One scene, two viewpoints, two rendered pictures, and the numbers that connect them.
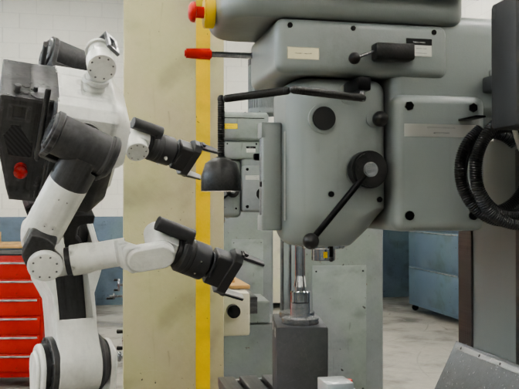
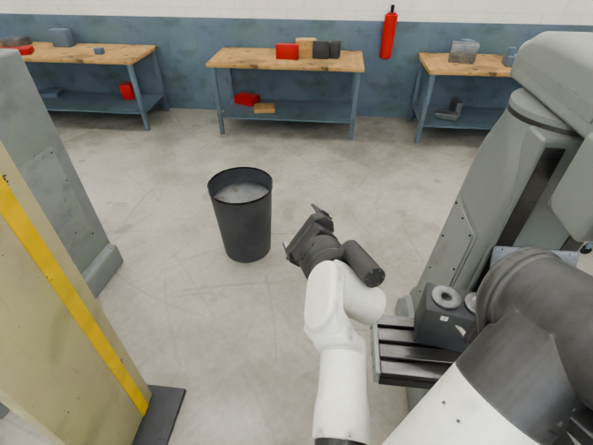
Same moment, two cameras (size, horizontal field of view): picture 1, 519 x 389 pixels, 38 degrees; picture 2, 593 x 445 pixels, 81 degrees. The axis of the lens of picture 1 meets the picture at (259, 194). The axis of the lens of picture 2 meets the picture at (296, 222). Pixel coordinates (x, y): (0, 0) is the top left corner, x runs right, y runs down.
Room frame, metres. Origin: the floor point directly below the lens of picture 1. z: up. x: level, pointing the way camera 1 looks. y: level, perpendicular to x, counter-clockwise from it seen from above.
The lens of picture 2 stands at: (2.16, 0.72, 2.01)
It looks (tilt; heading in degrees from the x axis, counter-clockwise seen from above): 40 degrees down; 288
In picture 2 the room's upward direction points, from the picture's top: straight up
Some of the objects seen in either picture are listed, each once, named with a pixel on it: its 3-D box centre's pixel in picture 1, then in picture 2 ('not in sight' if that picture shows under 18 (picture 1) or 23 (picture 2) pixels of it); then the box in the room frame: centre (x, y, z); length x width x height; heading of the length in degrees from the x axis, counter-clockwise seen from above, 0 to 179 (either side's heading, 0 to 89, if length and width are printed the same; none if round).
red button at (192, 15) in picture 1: (196, 11); not in sight; (1.44, 0.12, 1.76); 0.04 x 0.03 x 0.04; 12
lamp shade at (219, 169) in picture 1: (221, 174); not in sight; (1.35, 0.07, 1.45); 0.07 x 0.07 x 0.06
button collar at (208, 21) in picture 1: (208, 12); not in sight; (1.45, 0.10, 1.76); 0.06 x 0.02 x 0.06; 12
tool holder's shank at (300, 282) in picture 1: (300, 267); not in sight; (1.82, -0.10, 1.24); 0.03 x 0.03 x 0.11
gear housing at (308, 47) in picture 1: (344, 59); not in sight; (1.50, -0.17, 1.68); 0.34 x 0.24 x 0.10; 102
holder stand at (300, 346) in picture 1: (298, 354); (454, 319); (1.87, -0.10, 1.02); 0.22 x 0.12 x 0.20; 2
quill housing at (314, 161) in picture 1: (325, 164); not in sight; (1.50, -0.13, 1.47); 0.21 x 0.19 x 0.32; 12
